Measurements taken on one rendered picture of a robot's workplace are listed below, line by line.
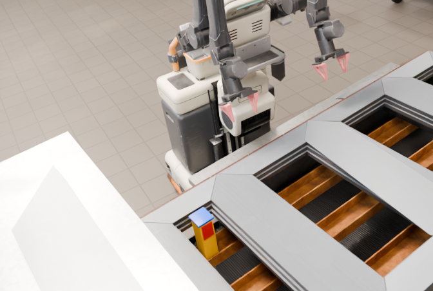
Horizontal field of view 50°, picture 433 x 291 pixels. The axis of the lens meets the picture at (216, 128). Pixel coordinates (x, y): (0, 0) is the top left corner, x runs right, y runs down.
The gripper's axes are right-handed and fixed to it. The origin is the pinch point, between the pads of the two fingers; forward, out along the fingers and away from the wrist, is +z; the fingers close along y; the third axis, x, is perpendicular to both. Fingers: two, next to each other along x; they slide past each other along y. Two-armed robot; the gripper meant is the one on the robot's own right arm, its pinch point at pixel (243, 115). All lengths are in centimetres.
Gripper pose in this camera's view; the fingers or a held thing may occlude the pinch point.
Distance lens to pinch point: 170.9
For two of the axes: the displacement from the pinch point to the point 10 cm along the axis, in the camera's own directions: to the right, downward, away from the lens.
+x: -3.8, -0.6, 9.2
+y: 8.6, -3.8, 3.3
